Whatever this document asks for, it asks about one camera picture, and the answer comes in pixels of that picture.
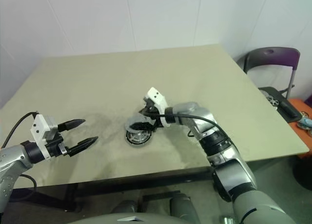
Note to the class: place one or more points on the black round floor object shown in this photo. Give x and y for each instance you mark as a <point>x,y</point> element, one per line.
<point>304,172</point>

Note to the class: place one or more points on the dark grey round lid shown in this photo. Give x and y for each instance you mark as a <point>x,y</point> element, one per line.
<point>129,122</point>

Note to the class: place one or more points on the light blue small item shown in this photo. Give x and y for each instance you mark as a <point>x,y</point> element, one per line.
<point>306,122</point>

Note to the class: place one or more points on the silver spoked rotor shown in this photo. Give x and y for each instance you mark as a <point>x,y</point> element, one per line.
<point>141,137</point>

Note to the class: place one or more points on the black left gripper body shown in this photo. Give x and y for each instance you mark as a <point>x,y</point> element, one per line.
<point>54,146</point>

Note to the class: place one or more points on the black metal base frame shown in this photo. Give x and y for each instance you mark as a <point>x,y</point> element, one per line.
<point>158,194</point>

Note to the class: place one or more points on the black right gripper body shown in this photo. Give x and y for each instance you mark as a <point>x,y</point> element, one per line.
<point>151,107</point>

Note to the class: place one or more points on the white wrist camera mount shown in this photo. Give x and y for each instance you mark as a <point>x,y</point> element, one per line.
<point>157,97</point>
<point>39,126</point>

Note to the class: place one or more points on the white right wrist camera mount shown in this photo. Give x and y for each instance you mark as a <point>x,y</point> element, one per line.
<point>157,97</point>

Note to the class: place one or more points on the black table frame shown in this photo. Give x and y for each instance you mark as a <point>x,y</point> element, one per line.
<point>146,183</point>

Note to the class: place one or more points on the grey rounded shape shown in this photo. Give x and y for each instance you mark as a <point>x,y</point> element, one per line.
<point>124,205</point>
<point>182,204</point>

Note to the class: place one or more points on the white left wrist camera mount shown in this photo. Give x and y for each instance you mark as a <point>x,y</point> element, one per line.
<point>39,126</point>

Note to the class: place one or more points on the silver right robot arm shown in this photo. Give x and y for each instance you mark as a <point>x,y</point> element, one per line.
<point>204,116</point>

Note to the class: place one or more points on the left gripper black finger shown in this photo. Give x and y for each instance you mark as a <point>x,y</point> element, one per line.
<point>70,124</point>
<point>84,146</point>

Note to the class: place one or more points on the silver spoked wheel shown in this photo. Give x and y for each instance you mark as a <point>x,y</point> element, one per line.
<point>271,99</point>

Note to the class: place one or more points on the black bar-shaped device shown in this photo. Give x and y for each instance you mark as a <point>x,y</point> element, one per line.
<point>289,109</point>

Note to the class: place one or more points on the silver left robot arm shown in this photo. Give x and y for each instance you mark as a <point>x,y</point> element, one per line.
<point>14,160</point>

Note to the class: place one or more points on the black folding chair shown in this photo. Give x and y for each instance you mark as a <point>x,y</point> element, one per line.
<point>268,56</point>

